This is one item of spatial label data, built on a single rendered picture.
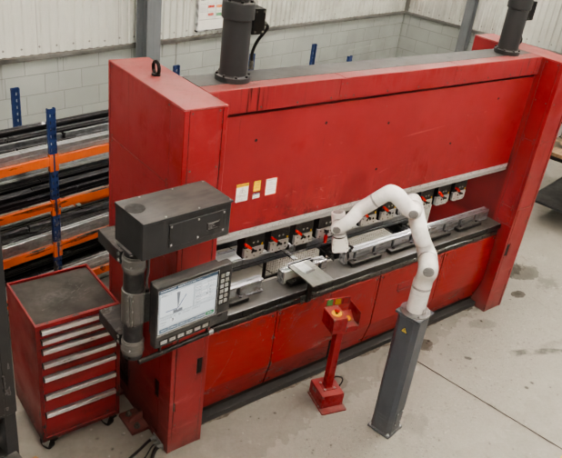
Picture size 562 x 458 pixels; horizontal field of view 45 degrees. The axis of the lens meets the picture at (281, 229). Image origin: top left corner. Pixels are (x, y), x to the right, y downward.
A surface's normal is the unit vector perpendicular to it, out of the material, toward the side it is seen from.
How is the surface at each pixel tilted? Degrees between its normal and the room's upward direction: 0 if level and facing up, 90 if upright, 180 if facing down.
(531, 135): 90
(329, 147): 90
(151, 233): 90
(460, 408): 0
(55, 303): 0
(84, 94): 90
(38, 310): 0
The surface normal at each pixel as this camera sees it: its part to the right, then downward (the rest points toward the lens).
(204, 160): 0.60, 0.45
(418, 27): -0.67, 0.29
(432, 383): 0.12, -0.87
